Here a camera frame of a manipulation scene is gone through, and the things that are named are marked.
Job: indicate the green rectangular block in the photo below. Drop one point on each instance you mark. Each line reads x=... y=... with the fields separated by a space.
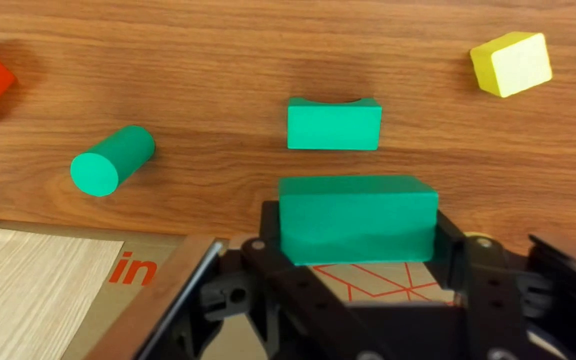
x=358 y=221

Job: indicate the light woodgrain panel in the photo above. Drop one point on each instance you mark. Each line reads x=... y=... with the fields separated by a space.
x=29 y=301

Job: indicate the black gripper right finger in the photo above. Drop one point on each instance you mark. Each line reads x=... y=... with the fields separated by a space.
x=480 y=306

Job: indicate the green arch block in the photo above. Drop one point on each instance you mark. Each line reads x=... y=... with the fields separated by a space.
x=331 y=126

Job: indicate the brown cardboard sheet red print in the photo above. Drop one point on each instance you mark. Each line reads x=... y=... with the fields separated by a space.
x=160 y=251

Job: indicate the green cylinder block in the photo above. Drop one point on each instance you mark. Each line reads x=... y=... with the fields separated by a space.
x=108 y=162

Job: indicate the yellow block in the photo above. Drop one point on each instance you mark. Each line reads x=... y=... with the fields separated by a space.
x=511 y=65

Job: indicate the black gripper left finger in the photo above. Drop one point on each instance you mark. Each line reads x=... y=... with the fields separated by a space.
x=289 y=306

